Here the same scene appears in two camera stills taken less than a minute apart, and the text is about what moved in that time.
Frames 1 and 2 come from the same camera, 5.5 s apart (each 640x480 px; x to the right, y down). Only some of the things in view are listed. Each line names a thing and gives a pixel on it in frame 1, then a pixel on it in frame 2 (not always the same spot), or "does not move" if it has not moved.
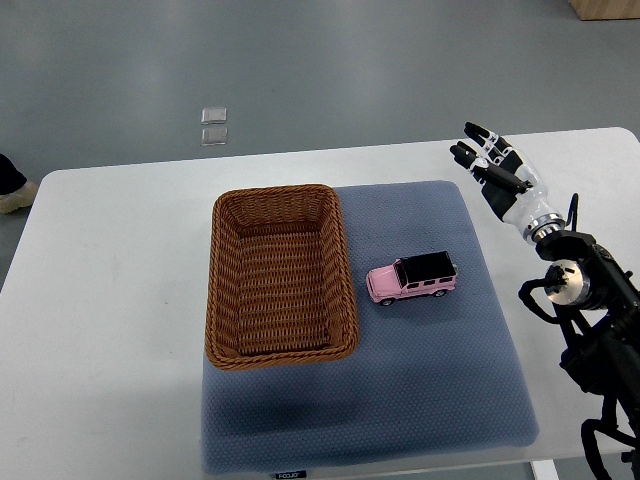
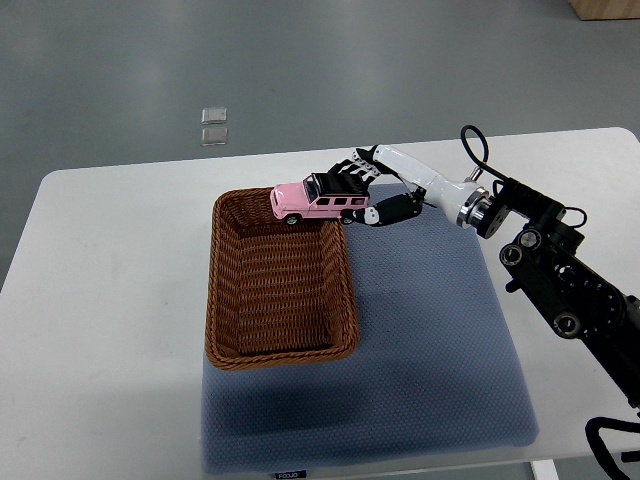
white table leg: [544, 470] does not move
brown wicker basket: [280, 287] does not move
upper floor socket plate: [213, 115] does not move
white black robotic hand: [512, 187] → [460, 202]
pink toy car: [429, 274] → [321, 196]
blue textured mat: [426, 376] does not move
